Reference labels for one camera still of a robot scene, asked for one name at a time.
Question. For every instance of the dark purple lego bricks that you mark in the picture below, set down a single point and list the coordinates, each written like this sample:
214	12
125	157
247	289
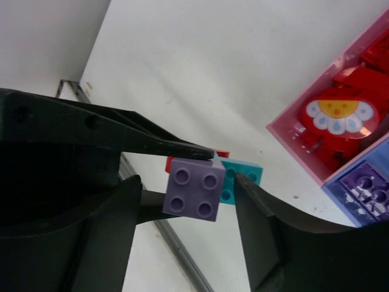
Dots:
369	186

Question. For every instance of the dark blue bin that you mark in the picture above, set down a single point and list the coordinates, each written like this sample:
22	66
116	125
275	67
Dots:
353	209

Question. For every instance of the lavender square lego brick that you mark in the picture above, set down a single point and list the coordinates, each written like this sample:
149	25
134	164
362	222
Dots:
194	188

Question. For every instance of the red legos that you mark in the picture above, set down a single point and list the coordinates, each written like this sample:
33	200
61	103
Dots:
376	55

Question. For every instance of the pink bin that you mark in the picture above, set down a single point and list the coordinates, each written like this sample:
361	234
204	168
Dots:
288	129

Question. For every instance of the aluminium frame rail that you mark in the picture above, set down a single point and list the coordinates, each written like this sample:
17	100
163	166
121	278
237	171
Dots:
107	245

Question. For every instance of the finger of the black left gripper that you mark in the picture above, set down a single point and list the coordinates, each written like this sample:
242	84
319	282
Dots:
150	206
27	117

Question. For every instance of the teal lego brick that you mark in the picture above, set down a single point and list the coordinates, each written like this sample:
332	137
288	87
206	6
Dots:
235	170

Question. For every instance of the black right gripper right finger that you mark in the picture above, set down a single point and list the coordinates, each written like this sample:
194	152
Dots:
286	249

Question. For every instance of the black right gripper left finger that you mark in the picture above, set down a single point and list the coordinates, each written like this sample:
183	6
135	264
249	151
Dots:
40	259

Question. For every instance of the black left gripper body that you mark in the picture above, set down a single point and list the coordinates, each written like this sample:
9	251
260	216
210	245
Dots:
47	185

